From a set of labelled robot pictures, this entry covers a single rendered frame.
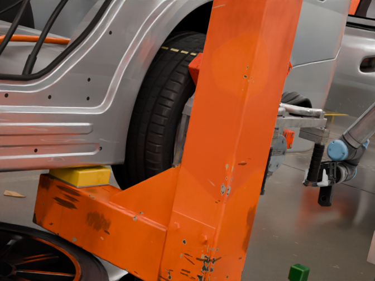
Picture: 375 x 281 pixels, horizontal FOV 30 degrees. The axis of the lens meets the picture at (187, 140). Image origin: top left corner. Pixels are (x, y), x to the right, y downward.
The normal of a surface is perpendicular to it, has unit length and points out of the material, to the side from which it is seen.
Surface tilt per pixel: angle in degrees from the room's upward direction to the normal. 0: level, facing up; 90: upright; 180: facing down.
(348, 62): 86
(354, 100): 110
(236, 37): 90
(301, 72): 90
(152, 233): 90
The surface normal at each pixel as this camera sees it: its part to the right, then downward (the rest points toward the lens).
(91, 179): 0.76, 0.25
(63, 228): -0.62, 0.02
